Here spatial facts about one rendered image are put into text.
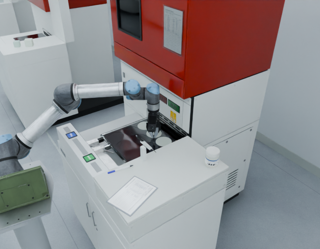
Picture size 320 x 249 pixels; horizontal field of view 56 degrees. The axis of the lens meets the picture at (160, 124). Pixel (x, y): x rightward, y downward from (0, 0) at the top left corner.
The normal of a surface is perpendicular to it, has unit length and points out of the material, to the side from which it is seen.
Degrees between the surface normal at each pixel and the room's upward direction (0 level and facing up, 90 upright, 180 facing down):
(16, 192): 90
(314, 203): 0
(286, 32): 90
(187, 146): 0
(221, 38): 90
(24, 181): 90
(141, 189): 0
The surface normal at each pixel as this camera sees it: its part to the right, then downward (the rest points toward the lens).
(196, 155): 0.00, -0.83
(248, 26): 0.58, 0.46
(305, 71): -0.82, 0.33
